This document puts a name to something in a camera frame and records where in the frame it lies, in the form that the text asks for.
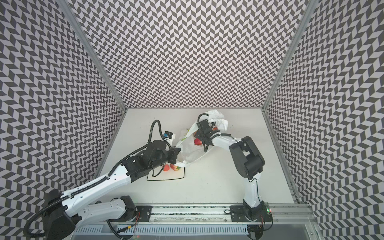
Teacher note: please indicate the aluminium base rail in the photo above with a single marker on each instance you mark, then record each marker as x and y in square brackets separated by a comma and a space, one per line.
[295, 221]

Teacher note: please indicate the white mat with black border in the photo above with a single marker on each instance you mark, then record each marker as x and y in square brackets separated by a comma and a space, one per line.
[159, 175]

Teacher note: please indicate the aluminium left corner post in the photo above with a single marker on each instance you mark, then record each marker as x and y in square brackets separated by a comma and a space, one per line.
[79, 32]

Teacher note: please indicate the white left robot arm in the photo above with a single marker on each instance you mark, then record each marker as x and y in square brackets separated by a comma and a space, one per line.
[78, 207]

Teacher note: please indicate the aluminium right corner post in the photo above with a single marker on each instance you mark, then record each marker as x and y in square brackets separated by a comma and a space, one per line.
[309, 11]

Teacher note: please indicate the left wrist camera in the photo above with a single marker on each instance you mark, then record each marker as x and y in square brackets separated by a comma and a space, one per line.
[169, 136]

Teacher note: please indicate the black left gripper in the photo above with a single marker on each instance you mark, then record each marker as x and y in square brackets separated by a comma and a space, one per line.
[174, 152]

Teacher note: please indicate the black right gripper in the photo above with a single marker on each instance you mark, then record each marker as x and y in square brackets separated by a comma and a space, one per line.
[204, 130]

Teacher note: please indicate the white plastic bag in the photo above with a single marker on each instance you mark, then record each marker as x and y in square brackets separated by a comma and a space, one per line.
[192, 149]

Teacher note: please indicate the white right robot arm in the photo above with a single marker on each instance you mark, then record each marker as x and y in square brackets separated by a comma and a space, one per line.
[248, 161]

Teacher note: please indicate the aluminium corner post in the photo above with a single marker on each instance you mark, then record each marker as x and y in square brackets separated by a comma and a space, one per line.
[309, 11]
[79, 32]

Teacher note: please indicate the red fake strawberry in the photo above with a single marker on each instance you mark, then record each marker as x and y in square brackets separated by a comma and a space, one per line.
[198, 142]
[166, 168]
[174, 167]

